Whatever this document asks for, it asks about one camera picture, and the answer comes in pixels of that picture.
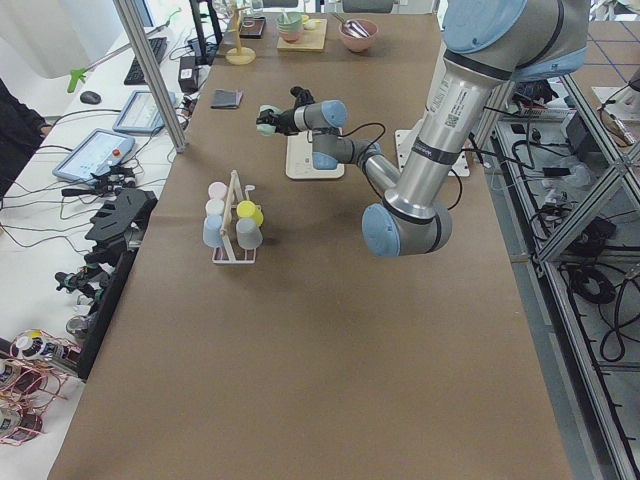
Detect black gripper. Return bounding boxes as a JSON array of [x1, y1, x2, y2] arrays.
[[256, 106, 296, 135]]

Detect green cup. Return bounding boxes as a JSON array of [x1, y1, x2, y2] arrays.
[[256, 105, 282, 136]]

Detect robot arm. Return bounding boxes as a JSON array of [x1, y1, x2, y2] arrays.
[[256, 1, 590, 257]]

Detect white rabbit serving tray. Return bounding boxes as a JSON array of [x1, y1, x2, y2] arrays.
[[285, 131, 345, 181]]

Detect pink cup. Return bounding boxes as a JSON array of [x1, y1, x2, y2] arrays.
[[208, 181, 229, 200]]

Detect yellow cup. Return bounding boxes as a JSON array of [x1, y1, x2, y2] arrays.
[[236, 200, 264, 227]]

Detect cream cup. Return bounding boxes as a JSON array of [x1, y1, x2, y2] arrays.
[[205, 198, 226, 216]]

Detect grey cup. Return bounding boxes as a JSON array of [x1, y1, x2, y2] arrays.
[[236, 218, 263, 250]]

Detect blue cup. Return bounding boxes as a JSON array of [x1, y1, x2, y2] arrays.
[[203, 214, 223, 248]]

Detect grey folded cloth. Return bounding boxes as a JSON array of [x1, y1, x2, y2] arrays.
[[210, 89, 243, 110]]

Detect wooden mug tree stand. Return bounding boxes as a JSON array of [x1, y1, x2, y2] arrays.
[[224, 1, 256, 66]]

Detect bamboo cutting board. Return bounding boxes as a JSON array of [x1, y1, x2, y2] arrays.
[[277, 19, 327, 53]]

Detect black monitor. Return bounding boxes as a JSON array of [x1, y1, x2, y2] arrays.
[[188, 0, 224, 66]]

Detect green bowl stack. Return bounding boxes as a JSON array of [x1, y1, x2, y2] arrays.
[[276, 12, 303, 43]]

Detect pink bowl with ice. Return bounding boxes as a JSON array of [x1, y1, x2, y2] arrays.
[[339, 19, 379, 52]]

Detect metal ice scoop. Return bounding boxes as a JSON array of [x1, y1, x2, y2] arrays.
[[331, 12, 370, 38]]

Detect blue teach pendant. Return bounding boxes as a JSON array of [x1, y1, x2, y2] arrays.
[[113, 90, 164, 135], [52, 129, 135, 183]]

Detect black keyboard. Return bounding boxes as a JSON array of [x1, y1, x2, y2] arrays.
[[123, 36, 169, 86]]

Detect black computer mouse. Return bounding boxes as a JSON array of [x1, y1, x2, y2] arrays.
[[79, 91, 102, 105]]

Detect white wire cup rack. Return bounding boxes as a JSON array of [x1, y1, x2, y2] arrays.
[[212, 170, 258, 265]]

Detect aluminium frame post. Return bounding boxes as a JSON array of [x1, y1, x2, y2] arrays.
[[113, 0, 187, 154]]

